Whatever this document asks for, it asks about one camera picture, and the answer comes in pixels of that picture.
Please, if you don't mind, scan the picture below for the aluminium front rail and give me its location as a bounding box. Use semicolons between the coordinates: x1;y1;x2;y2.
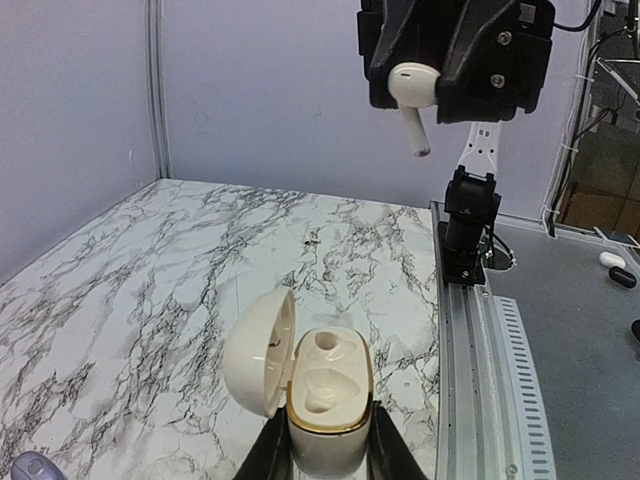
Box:
429;199;559;480

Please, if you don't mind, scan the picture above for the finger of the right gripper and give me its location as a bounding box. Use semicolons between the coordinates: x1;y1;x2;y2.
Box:
357;1;466;109
436;1;555;124

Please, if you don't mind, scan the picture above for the purple earbud charging case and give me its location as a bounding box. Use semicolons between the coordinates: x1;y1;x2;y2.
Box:
10;451;67;480

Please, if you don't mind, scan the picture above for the black case on right bench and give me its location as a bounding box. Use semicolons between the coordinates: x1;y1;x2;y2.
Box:
608;266;637;289

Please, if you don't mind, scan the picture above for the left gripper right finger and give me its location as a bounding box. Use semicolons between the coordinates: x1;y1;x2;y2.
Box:
367;401;428;480

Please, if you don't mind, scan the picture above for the white case on right bench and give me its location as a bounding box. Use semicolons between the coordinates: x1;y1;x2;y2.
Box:
598;251;626;269

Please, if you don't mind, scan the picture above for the open black earbud case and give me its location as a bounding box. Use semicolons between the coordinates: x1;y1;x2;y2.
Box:
631;320;640;342

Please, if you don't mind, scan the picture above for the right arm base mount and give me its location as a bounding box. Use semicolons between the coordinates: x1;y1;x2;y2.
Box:
437;165;516;286

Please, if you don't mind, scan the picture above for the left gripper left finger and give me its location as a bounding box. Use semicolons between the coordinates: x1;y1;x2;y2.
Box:
233;408;290;480

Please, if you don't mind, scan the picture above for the white charging case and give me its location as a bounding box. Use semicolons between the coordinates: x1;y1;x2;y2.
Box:
223;289;373;479

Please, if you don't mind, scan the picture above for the right aluminium frame post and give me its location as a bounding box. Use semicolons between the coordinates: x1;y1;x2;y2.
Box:
145;0;171;179

